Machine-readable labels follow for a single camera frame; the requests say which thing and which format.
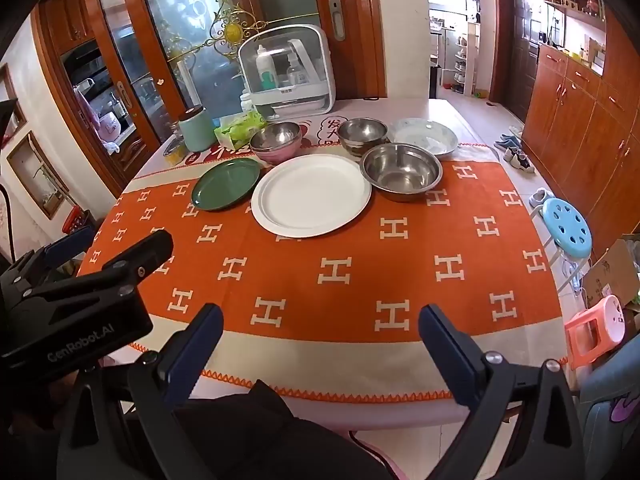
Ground white plate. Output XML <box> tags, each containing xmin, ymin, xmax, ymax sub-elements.
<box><xmin>251</xmin><ymin>154</ymin><xmax>373</xmax><ymax>238</ymax></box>

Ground gold door ornament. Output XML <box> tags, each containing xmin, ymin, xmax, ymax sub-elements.
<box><xmin>165</xmin><ymin>0</ymin><xmax>268</xmax><ymax>61</ymax></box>

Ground white ceramic bowl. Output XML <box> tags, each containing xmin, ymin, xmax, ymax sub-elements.
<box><xmin>387</xmin><ymin>117</ymin><xmax>459</xmax><ymax>160</ymax></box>

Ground small steel bowl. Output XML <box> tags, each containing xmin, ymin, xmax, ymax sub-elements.
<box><xmin>337</xmin><ymin>118</ymin><xmax>389</xmax><ymax>161</ymax></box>

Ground wooden wall cabinet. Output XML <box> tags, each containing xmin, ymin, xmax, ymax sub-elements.
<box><xmin>522</xmin><ymin>0</ymin><xmax>640</xmax><ymax>241</ymax></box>

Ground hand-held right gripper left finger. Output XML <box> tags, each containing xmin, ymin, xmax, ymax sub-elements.
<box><xmin>56</xmin><ymin>303</ymin><xmax>224</xmax><ymax>480</ymax></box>

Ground cardboard box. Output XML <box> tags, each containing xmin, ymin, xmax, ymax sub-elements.
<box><xmin>582</xmin><ymin>237</ymin><xmax>640</xmax><ymax>311</ymax></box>

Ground green plate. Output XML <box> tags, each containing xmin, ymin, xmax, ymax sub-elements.
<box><xmin>191</xmin><ymin>157</ymin><xmax>262</xmax><ymax>212</ymax></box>

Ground dark wooden door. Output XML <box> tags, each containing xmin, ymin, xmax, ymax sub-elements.
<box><xmin>502</xmin><ymin>0</ymin><xmax>543</xmax><ymax>123</ymax></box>

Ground framed wall picture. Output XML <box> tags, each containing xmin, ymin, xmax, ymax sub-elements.
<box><xmin>7</xmin><ymin>130</ymin><xmax>71</xmax><ymax>221</ymax></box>

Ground orange patterned blanket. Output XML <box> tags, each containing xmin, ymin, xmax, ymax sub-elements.
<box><xmin>77</xmin><ymin>142</ymin><xmax>571</xmax><ymax>404</ymax></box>

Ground large steel bowl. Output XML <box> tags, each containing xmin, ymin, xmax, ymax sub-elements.
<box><xmin>360</xmin><ymin>143</ymin><xmax>444</xmax><ymax>203</ymax></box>

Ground black clothing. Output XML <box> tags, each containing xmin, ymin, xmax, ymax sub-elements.
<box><xmin>172</xmin><ymin>379</ymin><xmax>393</xmax><ymax>480</ymax></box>

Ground wooden kitchen cabinet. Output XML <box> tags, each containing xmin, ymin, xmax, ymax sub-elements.
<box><xmin>30</xmin><ymin>0</ymin><xmax>151</xmax><ymax>196</ymax></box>

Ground white sterilizer cabinet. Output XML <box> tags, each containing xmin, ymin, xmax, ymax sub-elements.
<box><xmin>238</xmin><ymin>23</ymin><xmax>336</xmax><ymax>121</ymax></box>

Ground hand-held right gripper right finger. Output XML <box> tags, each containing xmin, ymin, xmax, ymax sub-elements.
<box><xmin>418</xmin><ymin>303</ymin><xmax>586</xmax><ymax>480</ymax></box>

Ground mint green canister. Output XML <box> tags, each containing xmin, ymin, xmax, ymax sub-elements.
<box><xmin>178</xmin><ymin>106</ymin><xmax>217</xmax><ymax>153</ymax></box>

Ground pink plastic stool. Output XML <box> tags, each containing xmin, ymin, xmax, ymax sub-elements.
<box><xmin>565</xmin><ymin>295</ymin><xmax>626</xmax><ymax>371</ymax></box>

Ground wooden glass sliding door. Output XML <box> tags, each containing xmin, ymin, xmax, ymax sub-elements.
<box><xmin>80</xmin><ymin>0</ymin><xmax>387</xmax><ymax>161</ymax></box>

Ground pink steel bowl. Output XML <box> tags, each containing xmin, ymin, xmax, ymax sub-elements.
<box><xmin>249</xmin><ymin>122</ymin><xmax>303</xmax><ymax>165</ymax></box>

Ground green tissue pack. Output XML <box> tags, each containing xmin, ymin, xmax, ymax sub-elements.
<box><xmin>214</xmin><ymin>111</ymin><xmax>268</xmax><ymax>150</ymax></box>

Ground white shoe rack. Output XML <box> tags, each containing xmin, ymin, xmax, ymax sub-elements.
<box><xmin>452</xmin><ymin>22</ymin><xmax>481</xmax><ymax>97</ymax></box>

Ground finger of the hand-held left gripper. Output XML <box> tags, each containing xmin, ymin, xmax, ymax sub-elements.
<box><xmin>29</xmin><ymin>225</ymin><xmax>96</xmax><ymax>275</ymax></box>
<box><xmin>101</xmin><ymin>230</ymin><xmax>174</xmax><ymax>292</ymax></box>

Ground glass jar with yellow contents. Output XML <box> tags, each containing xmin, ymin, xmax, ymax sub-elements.
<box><xmin>164</xmin><ymin>132</ymin><xmax>187</xmax><ymax>167</ymax></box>

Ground dark sneakers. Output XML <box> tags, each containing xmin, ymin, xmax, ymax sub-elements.
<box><xmin>502</xmin><ymin>147</ymin><xmax>536</xmax><ymax>175</ymax></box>

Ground blue round stool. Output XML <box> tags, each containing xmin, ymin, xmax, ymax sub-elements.
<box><xmin>530</xmin><ymin>197</ymin><xmax>593</xmax><ymax>281</ymax></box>

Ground silver door handle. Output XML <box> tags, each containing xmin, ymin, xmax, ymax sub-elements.
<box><xmin>327</xmin><ymin>0</ymin><xmax>346</xmax><ymax>42</ymax></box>

